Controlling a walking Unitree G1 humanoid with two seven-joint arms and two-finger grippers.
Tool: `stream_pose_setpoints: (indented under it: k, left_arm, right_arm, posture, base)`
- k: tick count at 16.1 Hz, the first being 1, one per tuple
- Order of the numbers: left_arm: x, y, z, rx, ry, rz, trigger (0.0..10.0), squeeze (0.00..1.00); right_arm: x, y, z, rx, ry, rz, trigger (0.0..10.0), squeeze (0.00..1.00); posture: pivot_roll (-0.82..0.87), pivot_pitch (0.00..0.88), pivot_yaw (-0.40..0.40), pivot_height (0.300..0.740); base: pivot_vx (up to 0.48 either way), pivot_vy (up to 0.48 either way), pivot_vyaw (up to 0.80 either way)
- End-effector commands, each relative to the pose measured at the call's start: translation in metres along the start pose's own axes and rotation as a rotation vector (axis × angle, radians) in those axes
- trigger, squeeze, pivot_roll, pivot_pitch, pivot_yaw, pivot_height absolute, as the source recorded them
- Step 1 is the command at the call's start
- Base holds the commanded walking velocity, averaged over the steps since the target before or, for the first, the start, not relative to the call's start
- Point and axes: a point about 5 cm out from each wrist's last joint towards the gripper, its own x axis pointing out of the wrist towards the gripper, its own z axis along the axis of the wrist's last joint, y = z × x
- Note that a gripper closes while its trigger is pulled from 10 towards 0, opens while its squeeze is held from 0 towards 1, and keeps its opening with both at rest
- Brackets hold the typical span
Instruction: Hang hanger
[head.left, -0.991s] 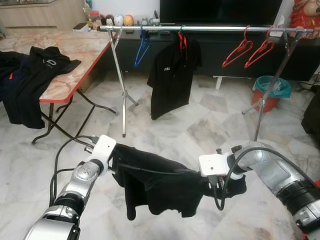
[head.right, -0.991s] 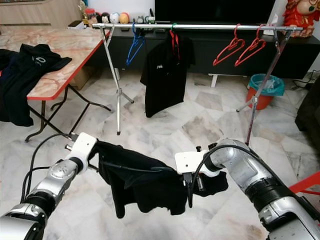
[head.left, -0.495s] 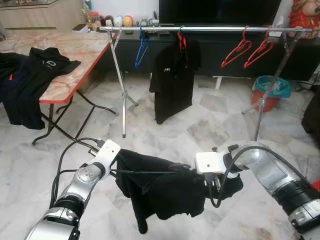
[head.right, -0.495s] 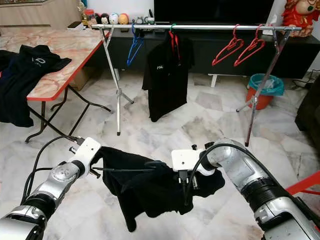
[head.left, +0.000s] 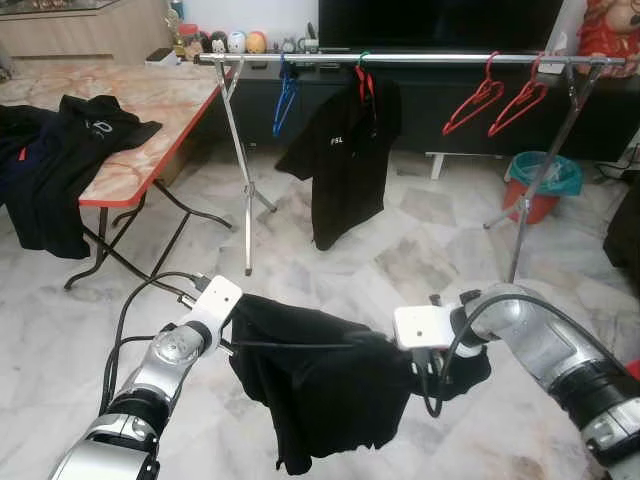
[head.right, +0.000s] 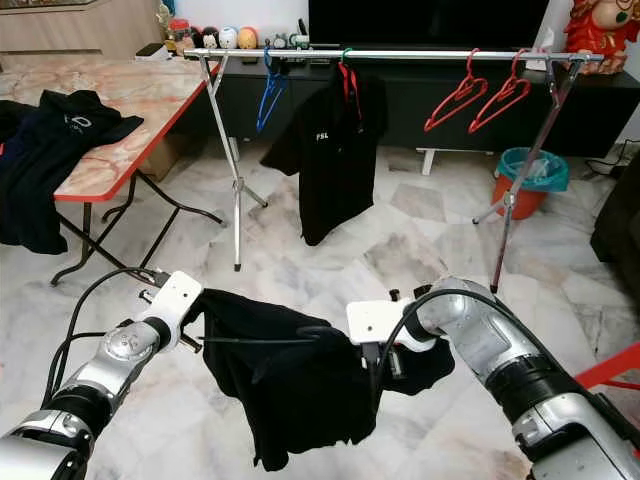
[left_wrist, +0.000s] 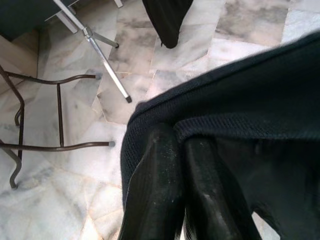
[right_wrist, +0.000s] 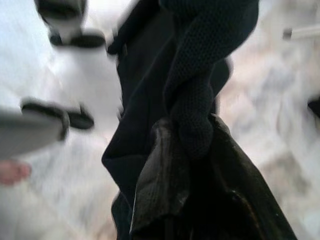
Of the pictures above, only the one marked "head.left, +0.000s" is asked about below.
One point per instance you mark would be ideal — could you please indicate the black shirt green print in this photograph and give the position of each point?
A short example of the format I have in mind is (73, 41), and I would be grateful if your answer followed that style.
(320, 400)

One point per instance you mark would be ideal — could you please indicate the black shirt white FSL print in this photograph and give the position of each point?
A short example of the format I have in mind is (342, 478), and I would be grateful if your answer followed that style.
(345, 170)

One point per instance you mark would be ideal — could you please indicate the green hooked clothes hanger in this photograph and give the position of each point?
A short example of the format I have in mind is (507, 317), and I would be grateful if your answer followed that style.
(362, 57)

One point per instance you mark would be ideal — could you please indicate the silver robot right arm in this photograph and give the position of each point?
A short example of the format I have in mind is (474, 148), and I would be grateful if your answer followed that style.
(560, 350)

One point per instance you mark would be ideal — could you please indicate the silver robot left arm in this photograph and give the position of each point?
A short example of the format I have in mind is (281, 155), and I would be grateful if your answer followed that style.
(150, 375)

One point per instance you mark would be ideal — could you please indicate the blue clothes hanger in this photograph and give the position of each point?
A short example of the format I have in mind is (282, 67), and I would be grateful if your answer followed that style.
(287, 105)

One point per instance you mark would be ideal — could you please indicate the orange bin teal liner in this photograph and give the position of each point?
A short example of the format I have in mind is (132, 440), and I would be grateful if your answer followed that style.
(545, 175)

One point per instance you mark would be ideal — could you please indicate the black television console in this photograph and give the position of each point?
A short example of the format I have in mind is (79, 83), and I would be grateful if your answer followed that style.
(420, 110)

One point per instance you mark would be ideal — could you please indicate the chrome clothes rack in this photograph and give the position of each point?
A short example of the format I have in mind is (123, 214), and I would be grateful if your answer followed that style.
(420, 58)

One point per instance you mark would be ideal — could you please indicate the black flat screen television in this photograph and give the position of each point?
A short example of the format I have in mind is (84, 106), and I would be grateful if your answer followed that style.
(440, 20)

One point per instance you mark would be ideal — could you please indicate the yellow round toy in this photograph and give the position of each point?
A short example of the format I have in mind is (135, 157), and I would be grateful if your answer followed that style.
(257, 42)

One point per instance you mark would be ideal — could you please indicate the marble folding table red edge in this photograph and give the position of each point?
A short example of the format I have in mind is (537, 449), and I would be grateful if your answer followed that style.
(150, 110)

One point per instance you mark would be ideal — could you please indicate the white round toy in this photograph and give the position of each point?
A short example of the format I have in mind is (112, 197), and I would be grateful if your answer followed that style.
(237, 42)

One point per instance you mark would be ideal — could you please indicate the black and white toy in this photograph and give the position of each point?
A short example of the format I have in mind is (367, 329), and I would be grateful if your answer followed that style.
(214, 44)

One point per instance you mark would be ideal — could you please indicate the red and gold statue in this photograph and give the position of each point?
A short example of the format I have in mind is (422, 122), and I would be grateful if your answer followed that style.
(610, 35)

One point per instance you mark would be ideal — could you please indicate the black shirt white D print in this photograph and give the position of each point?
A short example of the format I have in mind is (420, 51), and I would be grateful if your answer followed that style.
(70, 170)

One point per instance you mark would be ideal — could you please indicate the navy blue shirt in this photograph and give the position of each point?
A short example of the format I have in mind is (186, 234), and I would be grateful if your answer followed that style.
(20, 160)

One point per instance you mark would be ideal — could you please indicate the light wooden cabinet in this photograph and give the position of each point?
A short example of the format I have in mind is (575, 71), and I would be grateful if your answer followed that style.
(80, 35)

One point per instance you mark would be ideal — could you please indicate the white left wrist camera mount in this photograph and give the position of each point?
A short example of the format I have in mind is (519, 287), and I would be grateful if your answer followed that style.
(215, 303)

